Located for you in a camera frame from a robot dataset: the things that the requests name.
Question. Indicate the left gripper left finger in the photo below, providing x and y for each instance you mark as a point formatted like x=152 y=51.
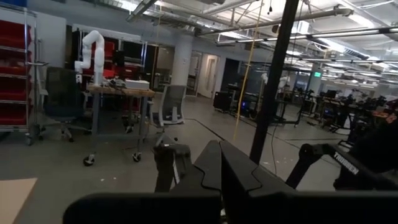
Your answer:
x=205 y=177

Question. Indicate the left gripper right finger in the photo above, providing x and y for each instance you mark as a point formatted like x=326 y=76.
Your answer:
x=245 y=180

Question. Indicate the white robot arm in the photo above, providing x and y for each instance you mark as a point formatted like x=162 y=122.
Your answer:
x=99 y=56

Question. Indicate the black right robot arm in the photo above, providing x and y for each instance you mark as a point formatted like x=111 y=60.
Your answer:
x=345 y=165

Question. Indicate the black equipment case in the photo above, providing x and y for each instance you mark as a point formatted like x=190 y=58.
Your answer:
x=222 y=101

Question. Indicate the light grey office chair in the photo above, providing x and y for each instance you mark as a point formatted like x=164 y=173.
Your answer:
x=172 y=102

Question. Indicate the white door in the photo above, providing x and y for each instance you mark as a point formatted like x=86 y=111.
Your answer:
x=209 y=76

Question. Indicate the white cardboard box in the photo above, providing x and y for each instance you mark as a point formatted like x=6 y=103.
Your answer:
x=136 y=84

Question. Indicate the white column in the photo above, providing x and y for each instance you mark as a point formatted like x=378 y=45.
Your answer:
x=182 y=62

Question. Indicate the cluttered work table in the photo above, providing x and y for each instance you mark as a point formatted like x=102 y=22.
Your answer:
x=121 y=91

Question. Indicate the distant robot workstations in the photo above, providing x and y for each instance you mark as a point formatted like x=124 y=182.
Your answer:
x=342 y=109

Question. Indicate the green exit sign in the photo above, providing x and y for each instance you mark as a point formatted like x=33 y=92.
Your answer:
x=317 y=74

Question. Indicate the grey ceiling pipe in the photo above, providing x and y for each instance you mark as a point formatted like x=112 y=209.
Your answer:
x=280 y=21

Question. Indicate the dark office chair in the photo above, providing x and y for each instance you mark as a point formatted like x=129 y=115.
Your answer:
x=62 y=90

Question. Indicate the light wood desk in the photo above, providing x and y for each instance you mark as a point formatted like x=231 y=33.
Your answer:
x=15 y=199

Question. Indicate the red storage bin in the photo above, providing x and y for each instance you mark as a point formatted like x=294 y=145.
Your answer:
x=14 y=90
x=14 y=63
x=15 y=34
x=12 y=115

